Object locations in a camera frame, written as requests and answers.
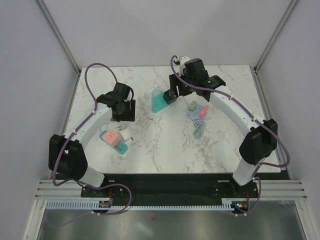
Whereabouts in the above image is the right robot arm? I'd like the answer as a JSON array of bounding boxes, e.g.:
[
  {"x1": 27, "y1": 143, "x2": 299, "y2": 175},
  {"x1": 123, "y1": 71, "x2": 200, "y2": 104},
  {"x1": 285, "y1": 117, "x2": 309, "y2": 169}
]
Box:
[{"x1": 164, "y1": 55, "x2": 278, "y2": 197}]

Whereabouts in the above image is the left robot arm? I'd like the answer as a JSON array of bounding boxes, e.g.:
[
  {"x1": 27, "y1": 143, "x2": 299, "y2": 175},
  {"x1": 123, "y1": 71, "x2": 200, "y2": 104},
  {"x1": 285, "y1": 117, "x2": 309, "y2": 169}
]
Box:
[{"x1": 48, "y1": 82, "x2": 136, "y2": 197}]

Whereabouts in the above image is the white charger adapter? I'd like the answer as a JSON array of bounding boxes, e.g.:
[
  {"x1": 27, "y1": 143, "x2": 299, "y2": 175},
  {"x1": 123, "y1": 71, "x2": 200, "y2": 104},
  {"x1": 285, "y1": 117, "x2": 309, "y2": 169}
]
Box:
[{"x1": 120, "y1": 128, "x2": 134, "y2": 143}]

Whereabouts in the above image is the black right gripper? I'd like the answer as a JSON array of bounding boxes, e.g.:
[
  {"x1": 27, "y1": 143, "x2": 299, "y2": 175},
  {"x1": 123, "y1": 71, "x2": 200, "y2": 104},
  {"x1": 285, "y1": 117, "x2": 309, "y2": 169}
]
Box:
[{"x1": 168, "y1": 71, "x2": 196, "y2": 99}]

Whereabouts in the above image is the teal rectangular power strip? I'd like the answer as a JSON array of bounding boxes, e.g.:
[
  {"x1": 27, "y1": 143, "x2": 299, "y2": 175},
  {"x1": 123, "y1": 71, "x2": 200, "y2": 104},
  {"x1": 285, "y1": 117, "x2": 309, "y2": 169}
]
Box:
[{"x1": 99, "y1": 131, "x2": 128, "y2": 155}]

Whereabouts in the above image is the green cube plug adapter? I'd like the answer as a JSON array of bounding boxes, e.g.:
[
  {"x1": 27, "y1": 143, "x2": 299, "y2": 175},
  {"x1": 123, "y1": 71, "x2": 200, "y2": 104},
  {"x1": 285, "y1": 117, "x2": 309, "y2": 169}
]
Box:
[{"x1": 188, "y1": 101, "x2": 197, "y2": 112}]

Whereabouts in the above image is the white slotted cable duct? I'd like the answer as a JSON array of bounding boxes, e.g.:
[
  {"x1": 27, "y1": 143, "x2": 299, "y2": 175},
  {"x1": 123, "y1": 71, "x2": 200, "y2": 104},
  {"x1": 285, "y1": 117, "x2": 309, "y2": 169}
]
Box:
[{"x1": 45, "y1": 199, "x2": 234, "y2": 211}]

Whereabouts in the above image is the black cube socket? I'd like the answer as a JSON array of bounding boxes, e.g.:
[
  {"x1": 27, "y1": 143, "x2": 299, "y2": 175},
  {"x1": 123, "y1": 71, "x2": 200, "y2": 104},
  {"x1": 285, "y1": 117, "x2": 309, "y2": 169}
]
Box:
[{"x1": 163, "y1": 90, "x2": 178, "y2": 105}]

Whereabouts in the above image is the coral square adapter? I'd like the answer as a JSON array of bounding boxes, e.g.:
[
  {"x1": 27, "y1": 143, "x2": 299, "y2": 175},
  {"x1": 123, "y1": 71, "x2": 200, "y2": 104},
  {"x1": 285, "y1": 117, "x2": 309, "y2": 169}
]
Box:
[{"x1": 198, "y1": 105, "x2": 209, "y2": 119}]

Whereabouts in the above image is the pink cube socket adapter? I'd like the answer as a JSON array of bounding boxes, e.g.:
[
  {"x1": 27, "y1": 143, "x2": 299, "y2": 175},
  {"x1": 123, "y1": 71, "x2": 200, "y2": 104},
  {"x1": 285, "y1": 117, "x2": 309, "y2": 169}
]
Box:
[{"x1": 102, "y1": 129, "x2": 122, "y2": 147}]

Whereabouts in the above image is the blue round power strip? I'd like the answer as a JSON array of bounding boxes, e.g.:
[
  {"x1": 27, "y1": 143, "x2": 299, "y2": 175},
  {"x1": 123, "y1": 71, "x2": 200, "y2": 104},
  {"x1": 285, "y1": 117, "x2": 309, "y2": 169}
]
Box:
[{"x1": 187, "y1": 104, "x2": 207, "y2": 139}]

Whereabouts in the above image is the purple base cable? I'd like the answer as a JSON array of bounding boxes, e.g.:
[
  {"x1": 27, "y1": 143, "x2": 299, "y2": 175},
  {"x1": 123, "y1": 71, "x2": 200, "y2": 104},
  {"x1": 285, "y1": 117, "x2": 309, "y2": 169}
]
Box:
[{"x1": 44, "y1": 183, "x2": 133, "y2": 228}]

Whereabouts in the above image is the teal triangular power strip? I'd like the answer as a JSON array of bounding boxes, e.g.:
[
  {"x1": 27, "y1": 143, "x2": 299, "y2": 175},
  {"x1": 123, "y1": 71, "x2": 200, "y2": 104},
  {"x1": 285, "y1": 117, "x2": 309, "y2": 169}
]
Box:
[{"x1": 151, "y1": 89, "x2": 169, "y2": 113}]

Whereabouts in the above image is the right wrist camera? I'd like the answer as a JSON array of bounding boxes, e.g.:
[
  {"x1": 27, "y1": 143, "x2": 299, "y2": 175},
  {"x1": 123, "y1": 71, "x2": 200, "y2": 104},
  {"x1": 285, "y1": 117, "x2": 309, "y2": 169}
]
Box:
[{"x1": 173, "y1": 56, "x2": 191, "y2": 76}]

